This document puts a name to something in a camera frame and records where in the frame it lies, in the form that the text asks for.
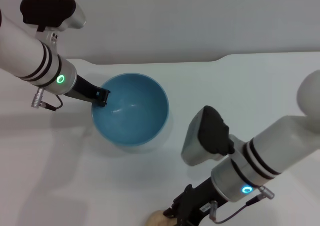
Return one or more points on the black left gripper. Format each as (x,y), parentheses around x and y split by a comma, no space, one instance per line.
(83,89)

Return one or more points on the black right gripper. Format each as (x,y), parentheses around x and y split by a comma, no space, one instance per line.
(197,203)

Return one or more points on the beige egg yolk pastry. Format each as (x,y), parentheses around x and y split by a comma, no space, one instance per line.
(157,219)

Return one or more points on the blue ceramic bowl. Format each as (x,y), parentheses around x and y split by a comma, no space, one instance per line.
(135,120)

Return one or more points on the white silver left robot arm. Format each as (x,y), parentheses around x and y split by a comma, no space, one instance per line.
(25,53)

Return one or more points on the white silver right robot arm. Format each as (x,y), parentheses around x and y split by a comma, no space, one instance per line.
(275,140)

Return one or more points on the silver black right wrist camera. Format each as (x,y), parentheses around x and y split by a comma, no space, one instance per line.
(210,133)

